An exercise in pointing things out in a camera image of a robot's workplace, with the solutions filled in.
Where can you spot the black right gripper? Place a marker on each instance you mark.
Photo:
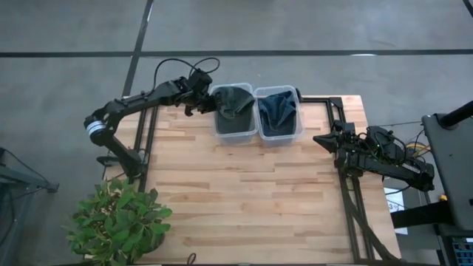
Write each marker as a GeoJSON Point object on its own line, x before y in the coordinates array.
{"type": "Point", "coordinates": [349, 151]}

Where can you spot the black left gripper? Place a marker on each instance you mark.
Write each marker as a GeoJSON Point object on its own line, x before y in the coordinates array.
{"type": "Point", "coordinates": [192, 96]}

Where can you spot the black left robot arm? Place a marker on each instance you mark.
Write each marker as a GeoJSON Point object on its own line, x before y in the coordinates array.
{"type": "Point", "coordinates": [129, 103]}

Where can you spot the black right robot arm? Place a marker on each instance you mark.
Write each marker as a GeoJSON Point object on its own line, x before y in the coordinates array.
{"type": "Point", "coordinates": [399, 171]}

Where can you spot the clear plastic bin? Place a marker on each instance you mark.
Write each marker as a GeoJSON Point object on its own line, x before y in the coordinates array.
{"type": "Point", "coordinates": [281, 141]}
{"type": "Point", "coordinates": [236, 139]}

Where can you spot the white paper sheet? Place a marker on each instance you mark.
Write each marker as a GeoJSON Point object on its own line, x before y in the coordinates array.
{"type": "Point", "coordinates": [393, 196]}

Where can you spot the black support beam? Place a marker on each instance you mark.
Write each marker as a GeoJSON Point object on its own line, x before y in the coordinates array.
{"type": "Point", "coordinates": [421, 216]}

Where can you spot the grey equipment cart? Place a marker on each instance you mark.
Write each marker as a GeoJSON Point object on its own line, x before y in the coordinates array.
{"type": "Point", "coordinates": [451, 166]}

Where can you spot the orange connector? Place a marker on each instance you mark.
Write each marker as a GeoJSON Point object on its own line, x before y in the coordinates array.
{"type": "Point", "coordinates": [443, 198]}

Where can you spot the black round pole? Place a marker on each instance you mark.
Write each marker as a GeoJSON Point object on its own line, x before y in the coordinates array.
{"type": "Point", "coordinates": [458, 114]}

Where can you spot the green leafy plant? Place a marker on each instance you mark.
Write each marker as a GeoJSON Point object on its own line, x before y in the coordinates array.
{"type": "Point", "coordinates": [118, 221]}

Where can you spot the blue lit panel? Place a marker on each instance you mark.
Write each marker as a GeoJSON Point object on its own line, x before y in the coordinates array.
{"type": "Point", "coordinates": [463, 253]}

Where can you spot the grey stand base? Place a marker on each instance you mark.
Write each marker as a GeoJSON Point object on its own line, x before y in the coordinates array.
{"type": "Point", "coordinates": [22, 177]}

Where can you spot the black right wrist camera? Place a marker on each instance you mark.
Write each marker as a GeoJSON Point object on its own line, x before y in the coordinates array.
{"type": "Point", "coordinates": [343, 128]}

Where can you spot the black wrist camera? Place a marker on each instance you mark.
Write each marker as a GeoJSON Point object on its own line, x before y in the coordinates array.
{"type": "Point", "coordinates": [201, 78]}
{"type": "Point", "coordinates": [343, 128]}

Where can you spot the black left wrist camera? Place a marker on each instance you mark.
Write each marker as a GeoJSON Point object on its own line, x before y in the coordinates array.
{"type": "Point", "coordinates": [201, 78]}

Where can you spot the black aluminium frame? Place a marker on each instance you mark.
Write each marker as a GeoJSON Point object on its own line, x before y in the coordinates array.
{"type": "Point", "coordinates": [321, 99]}

